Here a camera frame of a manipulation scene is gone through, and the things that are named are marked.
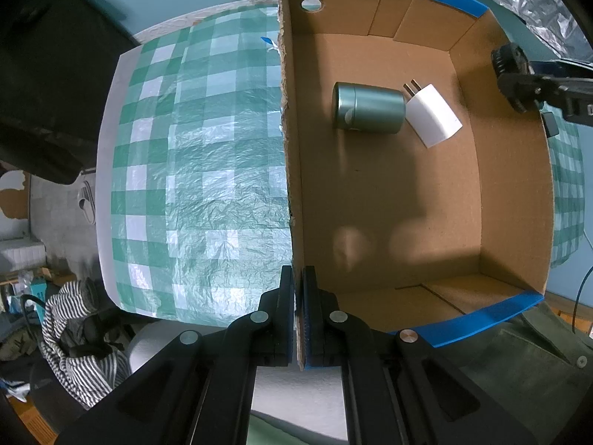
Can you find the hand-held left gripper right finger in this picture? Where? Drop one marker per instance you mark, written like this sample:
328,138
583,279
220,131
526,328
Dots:
315,329

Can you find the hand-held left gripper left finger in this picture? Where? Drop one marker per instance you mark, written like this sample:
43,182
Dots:
285,324

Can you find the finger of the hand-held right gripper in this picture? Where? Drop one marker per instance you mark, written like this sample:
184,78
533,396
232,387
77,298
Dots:
523,90
565,67

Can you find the black round fan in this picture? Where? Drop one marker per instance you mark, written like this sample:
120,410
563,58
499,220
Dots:
507,58

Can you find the small white charger plug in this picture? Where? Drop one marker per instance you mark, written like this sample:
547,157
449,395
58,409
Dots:
433,118

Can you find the green metal cylinder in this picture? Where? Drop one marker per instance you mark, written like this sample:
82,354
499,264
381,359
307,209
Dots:
370,109

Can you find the cardboard box with blue rim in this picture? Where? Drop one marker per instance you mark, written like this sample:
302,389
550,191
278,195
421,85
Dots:
394,194

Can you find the silver crinkled curtain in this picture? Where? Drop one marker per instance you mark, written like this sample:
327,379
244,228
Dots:
546,4

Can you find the green checked tablecloth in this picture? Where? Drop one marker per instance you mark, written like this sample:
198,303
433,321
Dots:
194,171

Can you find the striped cloth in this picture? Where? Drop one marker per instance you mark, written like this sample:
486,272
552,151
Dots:
92,375

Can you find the green garment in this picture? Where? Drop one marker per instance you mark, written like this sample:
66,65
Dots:
532,380

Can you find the white slipper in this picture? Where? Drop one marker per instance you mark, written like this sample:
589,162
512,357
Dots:
86,191
87,212

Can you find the teal box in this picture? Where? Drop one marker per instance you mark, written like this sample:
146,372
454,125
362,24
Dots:
33,299

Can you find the white plastic crate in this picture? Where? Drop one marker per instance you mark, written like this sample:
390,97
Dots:
21,255

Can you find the dark hanging jacket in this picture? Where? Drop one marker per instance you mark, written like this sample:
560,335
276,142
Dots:
46,79

